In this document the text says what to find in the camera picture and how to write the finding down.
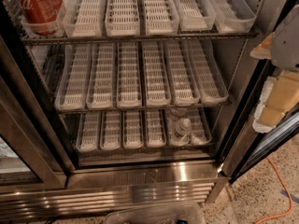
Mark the red cola bottle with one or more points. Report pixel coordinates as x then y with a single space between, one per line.
41 15

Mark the clear water bottle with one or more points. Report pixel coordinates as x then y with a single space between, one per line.
178 113
182 131

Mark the clear plastic bin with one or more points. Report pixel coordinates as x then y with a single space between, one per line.
163 213

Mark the middle wire shelf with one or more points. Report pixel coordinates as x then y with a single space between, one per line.
140 108

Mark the bottom wire shelf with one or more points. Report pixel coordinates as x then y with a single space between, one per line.
145 154

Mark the wire shelf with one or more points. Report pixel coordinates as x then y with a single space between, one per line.
31 41
145 154
140 108

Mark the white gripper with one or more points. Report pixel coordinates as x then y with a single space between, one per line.
287 47

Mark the top wire shelf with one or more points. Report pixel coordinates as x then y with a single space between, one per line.
31 41

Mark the stainless steel display fridge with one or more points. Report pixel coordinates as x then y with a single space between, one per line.
40 176

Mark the open fridge glass door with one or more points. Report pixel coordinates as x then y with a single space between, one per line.
240 148

